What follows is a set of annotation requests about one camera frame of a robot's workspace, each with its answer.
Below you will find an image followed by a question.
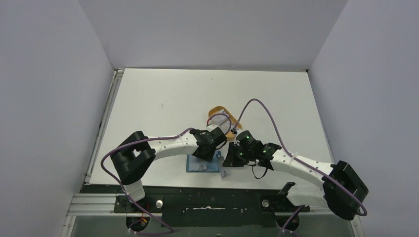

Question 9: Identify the yellow oval tray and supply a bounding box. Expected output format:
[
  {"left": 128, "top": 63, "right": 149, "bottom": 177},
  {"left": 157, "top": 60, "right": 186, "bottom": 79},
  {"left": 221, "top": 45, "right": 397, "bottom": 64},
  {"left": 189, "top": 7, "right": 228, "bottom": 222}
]
[{"left": 208, "top": 106, "right": 243, "bottom": 132}]

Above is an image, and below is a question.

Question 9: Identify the blue leather card holder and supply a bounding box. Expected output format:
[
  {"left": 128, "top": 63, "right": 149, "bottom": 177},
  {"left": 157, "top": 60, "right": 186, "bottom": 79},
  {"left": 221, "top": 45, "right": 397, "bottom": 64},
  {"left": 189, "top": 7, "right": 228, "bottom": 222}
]
[{"left": 186, "top": 155, "right": 219, "bottom": 173}]

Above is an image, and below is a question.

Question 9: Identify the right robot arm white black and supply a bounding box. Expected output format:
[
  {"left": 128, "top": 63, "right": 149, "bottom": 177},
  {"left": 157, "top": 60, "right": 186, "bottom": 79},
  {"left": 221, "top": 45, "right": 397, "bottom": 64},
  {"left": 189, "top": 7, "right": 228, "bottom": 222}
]
[{"left": 222, "top": 130, "right": 369, "bottom": 220}]

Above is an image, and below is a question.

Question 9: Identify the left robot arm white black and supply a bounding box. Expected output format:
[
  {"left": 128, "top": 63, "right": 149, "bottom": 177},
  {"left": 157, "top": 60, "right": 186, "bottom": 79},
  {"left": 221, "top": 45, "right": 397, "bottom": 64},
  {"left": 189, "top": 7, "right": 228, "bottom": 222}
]
[{"left": 107, "top": 125, "right": 227, "bottom": 212}]

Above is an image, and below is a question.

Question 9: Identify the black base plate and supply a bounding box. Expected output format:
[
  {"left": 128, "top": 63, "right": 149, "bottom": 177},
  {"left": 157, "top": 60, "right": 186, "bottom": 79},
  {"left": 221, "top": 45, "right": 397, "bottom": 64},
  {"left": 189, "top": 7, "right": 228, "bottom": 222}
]
[{"left": 80, "top": 185, "right": 322, "bottom": 229}]

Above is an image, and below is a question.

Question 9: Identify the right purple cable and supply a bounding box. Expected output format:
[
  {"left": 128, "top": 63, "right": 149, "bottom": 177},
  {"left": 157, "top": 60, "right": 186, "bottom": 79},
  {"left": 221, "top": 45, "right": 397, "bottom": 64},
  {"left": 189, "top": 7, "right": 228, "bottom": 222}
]
[{"left": 230, "top": 98, "right": 368, "bottom": 237}]

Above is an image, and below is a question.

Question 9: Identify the aluminium frame rail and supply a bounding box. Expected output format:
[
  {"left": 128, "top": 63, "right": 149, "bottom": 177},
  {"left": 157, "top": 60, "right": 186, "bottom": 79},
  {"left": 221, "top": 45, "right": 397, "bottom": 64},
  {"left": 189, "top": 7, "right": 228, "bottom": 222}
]
[{"left": 59, "top": 69, "right": 125, "bottom": 237}]

